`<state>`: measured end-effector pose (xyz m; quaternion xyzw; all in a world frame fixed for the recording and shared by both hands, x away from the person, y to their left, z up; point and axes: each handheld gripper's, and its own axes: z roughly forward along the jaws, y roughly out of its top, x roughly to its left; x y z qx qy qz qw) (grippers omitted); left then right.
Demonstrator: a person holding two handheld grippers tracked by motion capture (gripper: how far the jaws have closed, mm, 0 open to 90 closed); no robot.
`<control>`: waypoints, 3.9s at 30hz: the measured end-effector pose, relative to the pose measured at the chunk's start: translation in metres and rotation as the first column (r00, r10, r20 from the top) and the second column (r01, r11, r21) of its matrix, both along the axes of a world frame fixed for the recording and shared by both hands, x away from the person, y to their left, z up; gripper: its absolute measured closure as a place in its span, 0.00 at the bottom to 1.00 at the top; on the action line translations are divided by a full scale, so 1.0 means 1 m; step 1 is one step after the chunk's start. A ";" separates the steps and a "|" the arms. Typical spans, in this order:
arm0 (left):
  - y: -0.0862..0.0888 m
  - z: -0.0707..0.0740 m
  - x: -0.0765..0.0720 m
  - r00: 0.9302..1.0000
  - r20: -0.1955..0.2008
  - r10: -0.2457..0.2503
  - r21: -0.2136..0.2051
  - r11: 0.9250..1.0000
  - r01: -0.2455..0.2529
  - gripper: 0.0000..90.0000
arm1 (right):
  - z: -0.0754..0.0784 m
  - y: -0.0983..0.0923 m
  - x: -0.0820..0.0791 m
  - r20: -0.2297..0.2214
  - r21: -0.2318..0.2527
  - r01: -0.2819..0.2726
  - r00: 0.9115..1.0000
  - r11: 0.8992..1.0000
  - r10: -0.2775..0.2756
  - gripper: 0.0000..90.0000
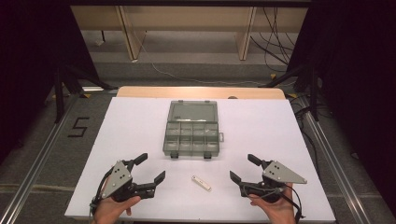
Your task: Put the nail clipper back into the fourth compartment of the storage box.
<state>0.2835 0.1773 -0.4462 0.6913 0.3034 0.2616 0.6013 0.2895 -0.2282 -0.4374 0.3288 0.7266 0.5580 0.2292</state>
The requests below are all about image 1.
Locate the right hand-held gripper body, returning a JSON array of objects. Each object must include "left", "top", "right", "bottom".
[{"left": 238, "top": 160, "right": 308, "bottom": 204}]

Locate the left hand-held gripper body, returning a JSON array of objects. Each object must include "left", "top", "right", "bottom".
[{"left": 100, "top": 159, "right": 157, "bottom": 203}]

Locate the small white stick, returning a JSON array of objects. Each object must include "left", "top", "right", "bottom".
[{"left": 191, "top": 175, "right": 213, "bottom": 192}]

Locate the clear plastic compartment box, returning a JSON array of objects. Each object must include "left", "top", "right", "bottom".
[{"left": 162, "top": 99, "right": 225, "bottom": 161}]

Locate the person's right hand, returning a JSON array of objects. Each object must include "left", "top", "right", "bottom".
[{"left": 247, "top": 182, "right": 297, "bottom": 224}]

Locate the person's left hand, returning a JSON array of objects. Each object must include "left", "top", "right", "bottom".
[{"left": 92, "top": 176, "right": 142, "bottom": 224}]

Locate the black metal stand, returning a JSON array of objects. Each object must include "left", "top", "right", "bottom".
[
  {"left": 52, "top": 60, "right": 120, "bottom": 125},
  {"left": 261, "top": 60, "right": 321, "bottom": 122}
]

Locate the wooden table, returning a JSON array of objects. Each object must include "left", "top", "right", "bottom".
[{"left": 115, "top": 86, "right": 287, "bottom": 101}]

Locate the wooden bench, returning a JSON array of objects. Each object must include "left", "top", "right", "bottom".
[{"left": 70, "top": 5, "right": 309, "bottom": 62}]

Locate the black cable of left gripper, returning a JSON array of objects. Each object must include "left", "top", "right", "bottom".
[{"left": 89, "top": 169, "right": 114, "bottom": 223}]

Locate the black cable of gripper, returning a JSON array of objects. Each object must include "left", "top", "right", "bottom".
[
  {"left": 242, "top": 183, "right": 306, "bottom": 224},
  {"left": 89, "top": 169, "right": 114, "bottom": 223}
]

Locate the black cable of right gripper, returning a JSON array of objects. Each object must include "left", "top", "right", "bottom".
[{"left": 242, "top": 183, "right": 306, "bottom": 224}]

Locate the aluminium floor rail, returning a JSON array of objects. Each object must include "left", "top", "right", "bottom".
[
  {"left": 298, "top": 94, "right": 373, "bottom": 224},
  {"left": 0, "top": 94, "right": 78, "bottom": 224}
]

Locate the white cable on floor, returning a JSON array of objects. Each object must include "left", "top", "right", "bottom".
[{"left": 130, "top": 29, "right": 297, "bottom": 88}]

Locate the black cables bundle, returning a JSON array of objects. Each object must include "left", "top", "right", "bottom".
[{"left": 249, "top": 7, "right": 297, "bottom": 73}]

